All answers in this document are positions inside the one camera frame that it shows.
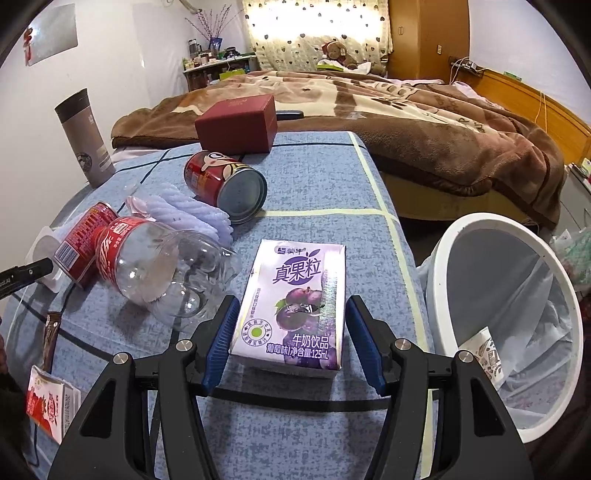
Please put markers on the brown teddy bear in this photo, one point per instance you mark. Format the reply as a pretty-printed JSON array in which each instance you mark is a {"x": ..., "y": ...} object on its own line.
[{"x": 341, "y": 53}]

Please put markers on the crumpled plastic bag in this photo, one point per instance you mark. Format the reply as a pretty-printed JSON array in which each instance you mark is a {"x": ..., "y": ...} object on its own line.
[{"x": 572, "y": 254}]

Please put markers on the purple milk drink carton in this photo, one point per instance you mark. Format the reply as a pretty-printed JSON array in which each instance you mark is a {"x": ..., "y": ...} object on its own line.
[{"x": 295, "y": 295}]

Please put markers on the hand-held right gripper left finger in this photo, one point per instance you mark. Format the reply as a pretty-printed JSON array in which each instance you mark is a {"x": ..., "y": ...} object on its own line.
[{"x": 221, "y": 341}]

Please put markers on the grey thermos flask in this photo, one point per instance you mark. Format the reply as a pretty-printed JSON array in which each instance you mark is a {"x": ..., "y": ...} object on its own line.
[{"x": 85, "y": 143}]

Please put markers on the blue checked tablecloth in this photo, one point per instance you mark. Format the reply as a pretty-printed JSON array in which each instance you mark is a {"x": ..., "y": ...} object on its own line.
[{"x": 314, "y": 184}]

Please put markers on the white trash bin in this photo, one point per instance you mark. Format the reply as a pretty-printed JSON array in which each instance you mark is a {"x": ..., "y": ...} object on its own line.
[{"x": 443, "y": 277}]

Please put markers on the green tissue box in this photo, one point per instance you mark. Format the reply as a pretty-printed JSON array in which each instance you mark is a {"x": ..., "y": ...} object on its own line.
[{"x": 330, "y": 67}]

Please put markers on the translucent bin liner bag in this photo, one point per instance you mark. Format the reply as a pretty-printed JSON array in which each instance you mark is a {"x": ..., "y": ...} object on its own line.
[{"x": 521, "y": 300}]

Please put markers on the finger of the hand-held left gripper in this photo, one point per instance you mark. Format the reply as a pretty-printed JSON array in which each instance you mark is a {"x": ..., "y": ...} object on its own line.
[{"x": 27, "y": 273}]

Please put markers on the wooden headboard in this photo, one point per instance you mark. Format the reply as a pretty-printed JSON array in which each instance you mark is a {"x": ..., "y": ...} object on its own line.
[{"x": 531, "y": 97}]

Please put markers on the red cartoon face can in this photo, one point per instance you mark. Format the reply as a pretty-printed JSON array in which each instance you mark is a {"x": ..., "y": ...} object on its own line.
[{"x": 217, "y": 177}]

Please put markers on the printed paper cup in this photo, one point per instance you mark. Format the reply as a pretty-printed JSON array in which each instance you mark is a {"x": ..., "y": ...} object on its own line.
[{"x": 485, "y": 355}]

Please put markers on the white foam fruit net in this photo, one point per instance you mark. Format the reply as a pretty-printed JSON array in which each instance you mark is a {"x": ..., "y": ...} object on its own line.
[{"x": 184, "y": 207}]

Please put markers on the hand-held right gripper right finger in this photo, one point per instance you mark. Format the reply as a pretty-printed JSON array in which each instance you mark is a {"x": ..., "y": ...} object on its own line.
[{"x": 364, "y": 341}]

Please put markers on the purple flower branches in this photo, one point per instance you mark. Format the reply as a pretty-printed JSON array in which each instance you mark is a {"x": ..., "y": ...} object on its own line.
[{"x": 210, "y": 27}]

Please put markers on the brown printed blanket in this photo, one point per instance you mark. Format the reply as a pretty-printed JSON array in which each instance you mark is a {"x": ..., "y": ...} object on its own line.
[{"x": 415, "y": 138}]

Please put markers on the clear plastic bottle red label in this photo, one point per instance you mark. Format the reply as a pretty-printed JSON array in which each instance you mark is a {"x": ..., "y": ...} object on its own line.
[{"x": 138, "y": 263}]

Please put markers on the brown sachet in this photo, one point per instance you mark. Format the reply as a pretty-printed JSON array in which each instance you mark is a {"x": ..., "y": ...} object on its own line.
[{"x": 51, "y": 341}]

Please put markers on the black remote control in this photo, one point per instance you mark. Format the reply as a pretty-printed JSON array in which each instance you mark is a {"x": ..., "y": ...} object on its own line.
[{"x": 288, "y": 115}]

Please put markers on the dark red box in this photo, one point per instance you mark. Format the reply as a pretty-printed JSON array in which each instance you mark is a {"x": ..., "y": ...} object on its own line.
[{"x": 235, "y": 124}]

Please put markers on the cluttered white shelf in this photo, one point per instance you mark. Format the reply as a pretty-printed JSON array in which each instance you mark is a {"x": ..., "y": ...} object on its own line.
[{"x": 207, "y": 74}]

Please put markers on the grey wall sheet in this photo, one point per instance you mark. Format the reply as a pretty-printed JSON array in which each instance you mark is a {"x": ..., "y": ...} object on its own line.
[{"x": 51, "y": 27}]

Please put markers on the spotted curtain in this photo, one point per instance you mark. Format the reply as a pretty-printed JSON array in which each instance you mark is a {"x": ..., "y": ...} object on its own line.
[{"x": 300, "y": 27}]

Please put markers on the red can with text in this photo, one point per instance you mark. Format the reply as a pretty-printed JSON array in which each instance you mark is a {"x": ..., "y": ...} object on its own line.
[{"x": 81, "y": 240}]

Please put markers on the red wall decoration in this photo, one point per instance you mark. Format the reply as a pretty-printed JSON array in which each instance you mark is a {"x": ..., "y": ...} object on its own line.
[{"x": 28, "y": 46}]

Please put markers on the red and white packet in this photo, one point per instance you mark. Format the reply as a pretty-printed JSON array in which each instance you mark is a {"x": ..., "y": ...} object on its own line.
[{"x": 46, "y": 401}]

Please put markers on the wooden wardrobe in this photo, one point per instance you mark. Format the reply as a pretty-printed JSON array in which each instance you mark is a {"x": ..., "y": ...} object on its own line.
[{"x": 429, "y": 37}]

